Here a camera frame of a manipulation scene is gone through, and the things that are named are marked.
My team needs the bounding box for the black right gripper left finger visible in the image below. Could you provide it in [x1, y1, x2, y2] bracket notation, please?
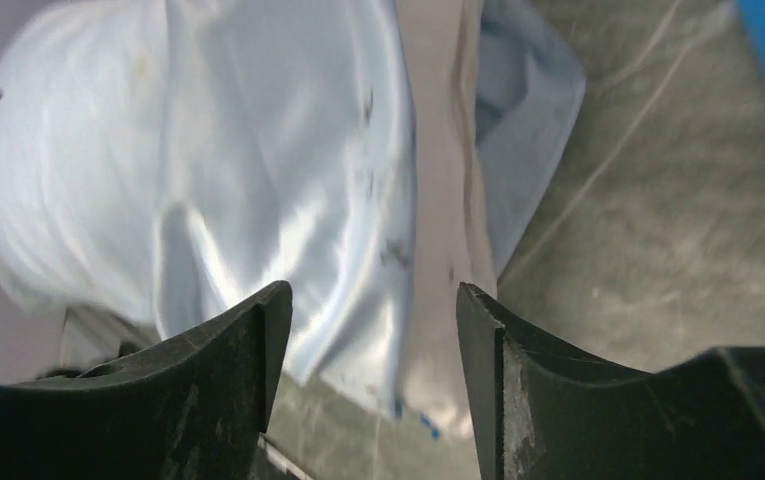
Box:
[0, 281, 292, 479]

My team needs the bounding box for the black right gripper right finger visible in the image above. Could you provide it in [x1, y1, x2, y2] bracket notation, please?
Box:
[456, 283, 765, 479]

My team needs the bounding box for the light blue pillowcase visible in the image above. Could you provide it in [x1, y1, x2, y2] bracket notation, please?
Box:
[0, 1, 586, 416]

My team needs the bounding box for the white pillow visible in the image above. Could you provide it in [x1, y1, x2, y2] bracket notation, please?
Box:
[396, 0, 497, 439]

